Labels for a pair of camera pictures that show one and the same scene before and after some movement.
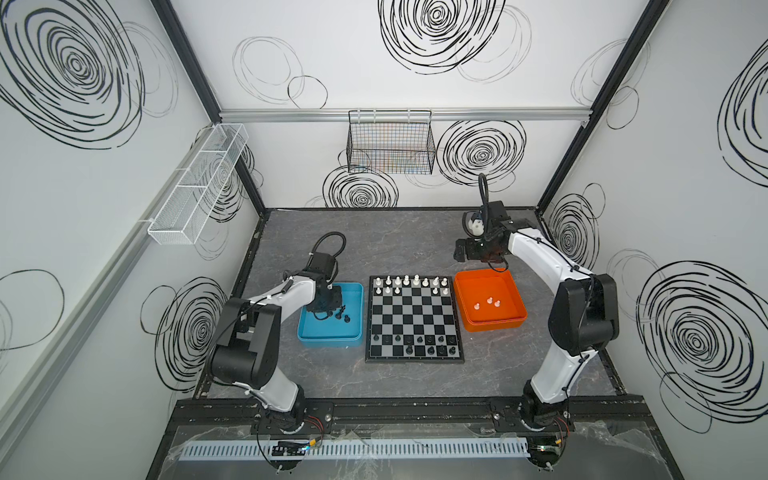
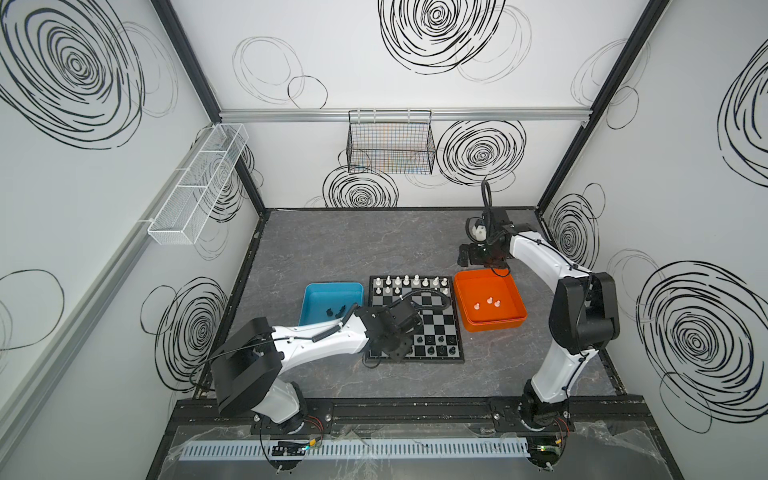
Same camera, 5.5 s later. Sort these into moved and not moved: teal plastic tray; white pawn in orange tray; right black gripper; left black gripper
Moved: left black gripper
Not moved: teal plastic tray; white pawn in orange tray; right black gripper
